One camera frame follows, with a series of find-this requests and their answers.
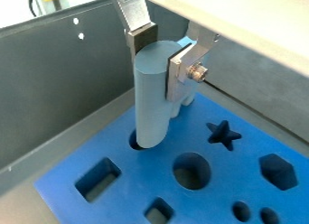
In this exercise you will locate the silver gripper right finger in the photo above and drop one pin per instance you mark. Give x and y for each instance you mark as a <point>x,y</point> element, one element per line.
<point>206,39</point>

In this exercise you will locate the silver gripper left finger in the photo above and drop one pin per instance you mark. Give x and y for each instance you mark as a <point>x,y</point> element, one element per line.
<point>141,30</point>

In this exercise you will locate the light blue oval cylinder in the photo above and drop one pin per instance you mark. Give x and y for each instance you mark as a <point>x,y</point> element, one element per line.
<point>153,108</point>

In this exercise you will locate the blue shape-sorting board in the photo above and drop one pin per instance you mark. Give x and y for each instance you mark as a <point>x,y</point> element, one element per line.
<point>218,172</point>

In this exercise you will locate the yellow and grey background fixture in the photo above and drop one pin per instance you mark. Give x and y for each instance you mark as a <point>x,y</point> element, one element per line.
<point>43,7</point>

